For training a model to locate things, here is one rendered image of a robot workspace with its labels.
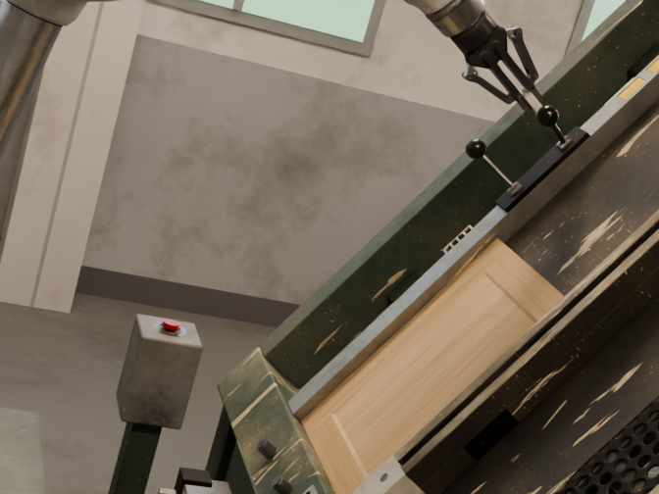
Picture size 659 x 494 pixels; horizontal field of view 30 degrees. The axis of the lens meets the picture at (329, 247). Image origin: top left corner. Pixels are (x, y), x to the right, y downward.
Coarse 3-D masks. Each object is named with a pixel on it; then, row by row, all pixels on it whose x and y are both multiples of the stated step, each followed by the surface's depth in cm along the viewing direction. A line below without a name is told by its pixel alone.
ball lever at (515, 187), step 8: (472, 144) 221; (480, 144) 221; (472, 152) 221; (480, 152) 221; (488, 160) 222; (496, 168) 221; (504, 176) 221; (512, 184) 221; (520, 184) 220; (512, 192) 220
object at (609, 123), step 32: (640, 96) 218; (608, 128) 219; (576, 160) 219; (544, 192) 220; (480, 224) 224; (512, 224) 221; (448, 256) 223; (416, 288) 223; (384, 320) 223; (352, 352) 223; (320, 384) 223
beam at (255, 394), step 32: (256, 352) 248; (224, 384) 247; (256, 384) 238; (288, 384) 243; (256, 416) 229; (288, 416) 221; (288, 448) 213; (256, 480) 213; (288, 480) 206; (320, 480) 199
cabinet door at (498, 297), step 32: (480, 256) 220; (512, 256) 213; (448, 288) 220; (480, 288) 213; (512, 288) 206; (544, 288) 199; (416, 320) 220; (448, 320) 213; (480, 320) 206; (512, 320) 200; (384, 352) 220; (416, 352) 213; (448, 352) 206; (480, 352) 200; (352, 384) 220; (384, 384) 213; (416, 384) 206; (448, 384) 200; (320, 416) 220; (352, 416) 213; (384, 416) 206; (416, 416) 200; (320, 448) 212; (352, 448) 206; (384, 448) 199; (352, 480) 199
